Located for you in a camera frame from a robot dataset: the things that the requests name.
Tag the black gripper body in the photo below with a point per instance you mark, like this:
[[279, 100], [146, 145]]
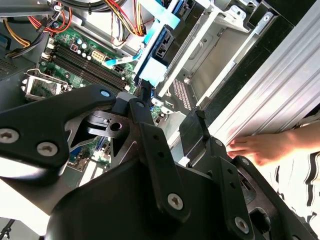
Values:
[[112, 205]]

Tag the person's hand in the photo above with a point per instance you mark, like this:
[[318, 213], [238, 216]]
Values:
[[270, 147]]

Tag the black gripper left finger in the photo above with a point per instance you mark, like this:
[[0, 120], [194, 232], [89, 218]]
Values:
[[50, 117]]

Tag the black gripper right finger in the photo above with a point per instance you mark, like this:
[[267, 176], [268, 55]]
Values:
[[195, 135]]

